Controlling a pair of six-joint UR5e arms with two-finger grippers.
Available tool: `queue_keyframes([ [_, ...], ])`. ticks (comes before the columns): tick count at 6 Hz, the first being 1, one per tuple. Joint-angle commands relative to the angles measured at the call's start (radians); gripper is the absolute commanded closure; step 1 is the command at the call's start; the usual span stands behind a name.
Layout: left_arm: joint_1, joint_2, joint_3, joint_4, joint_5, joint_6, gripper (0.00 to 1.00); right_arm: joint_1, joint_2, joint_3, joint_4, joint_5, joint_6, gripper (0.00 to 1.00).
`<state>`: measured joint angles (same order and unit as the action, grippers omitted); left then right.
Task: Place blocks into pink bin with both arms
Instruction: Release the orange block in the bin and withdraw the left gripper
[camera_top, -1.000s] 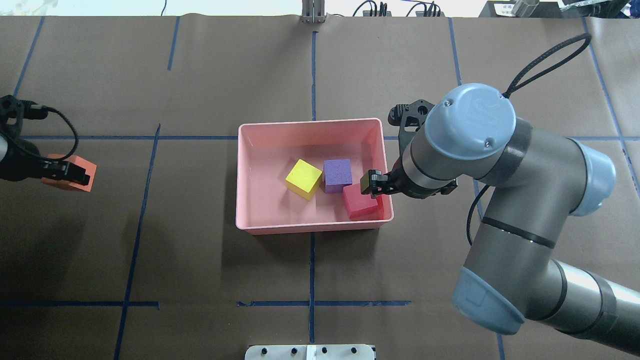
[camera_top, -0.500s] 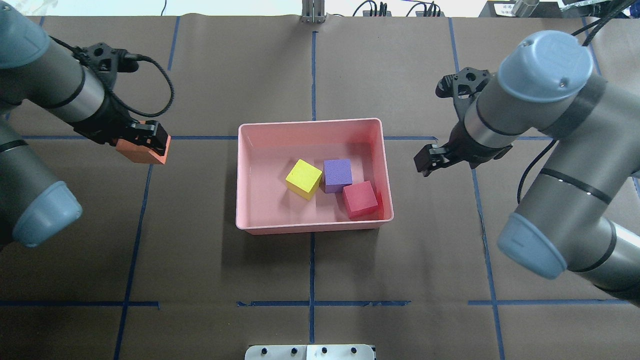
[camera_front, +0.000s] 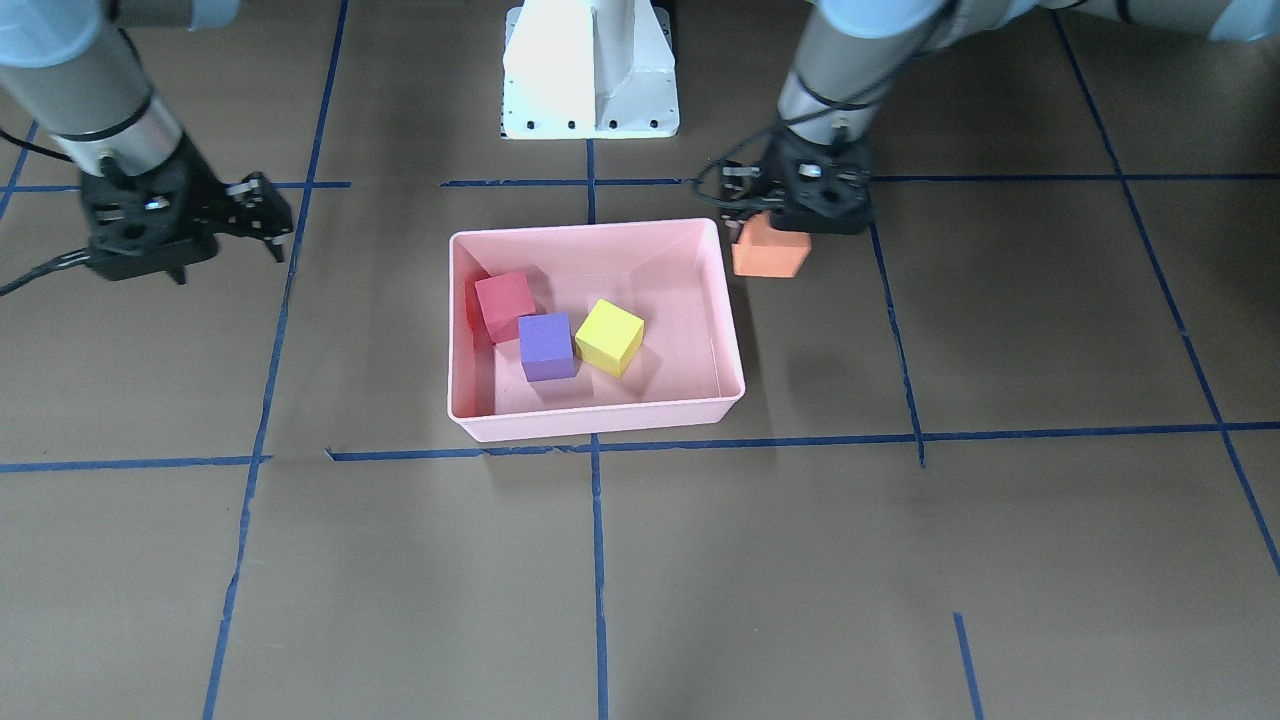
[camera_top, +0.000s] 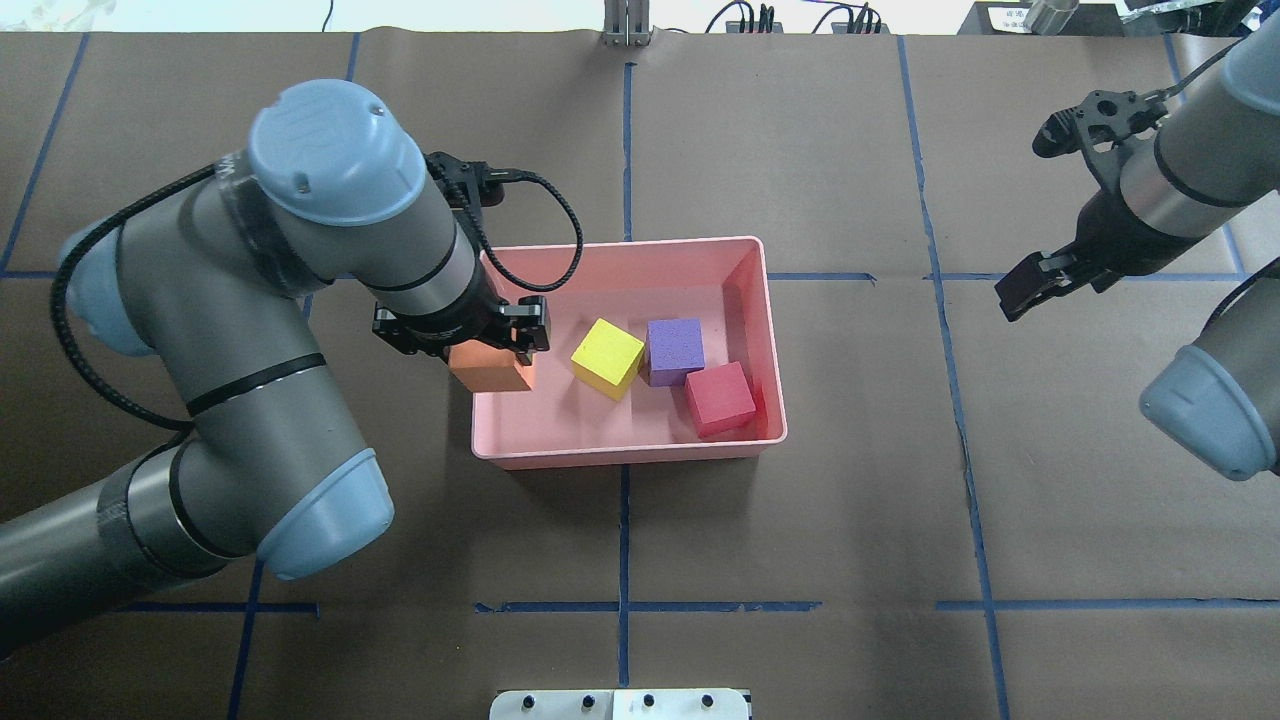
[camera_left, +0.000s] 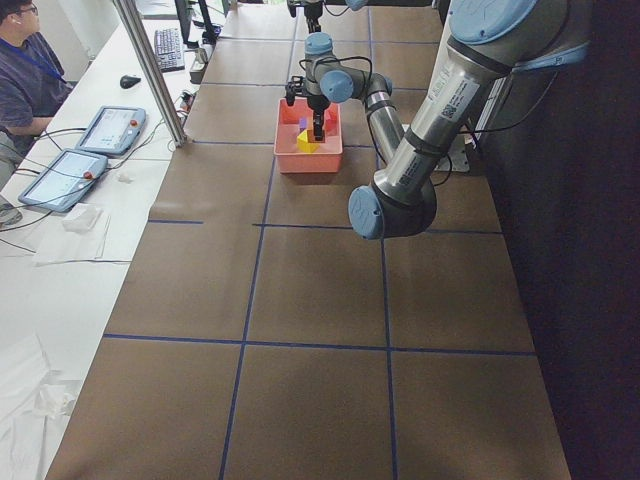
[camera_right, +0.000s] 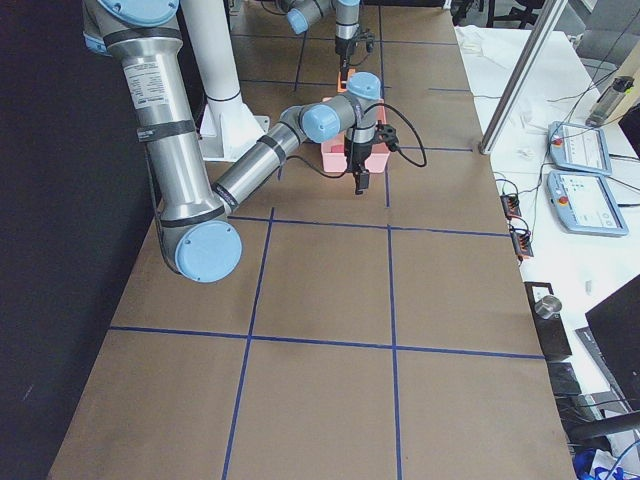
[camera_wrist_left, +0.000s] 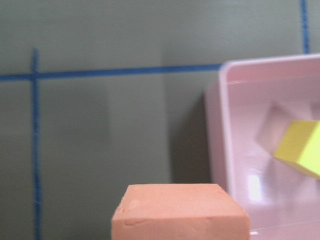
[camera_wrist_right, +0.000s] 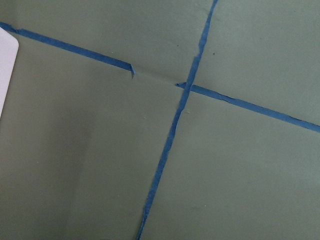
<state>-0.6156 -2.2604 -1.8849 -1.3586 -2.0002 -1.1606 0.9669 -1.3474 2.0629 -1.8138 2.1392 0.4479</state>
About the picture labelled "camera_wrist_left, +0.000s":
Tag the yellow foam block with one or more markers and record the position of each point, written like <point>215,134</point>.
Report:
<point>299,147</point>

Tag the orange foam block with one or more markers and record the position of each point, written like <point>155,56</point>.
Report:
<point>179,211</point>

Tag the pink plastic bin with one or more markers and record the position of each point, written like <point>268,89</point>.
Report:
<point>248,109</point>

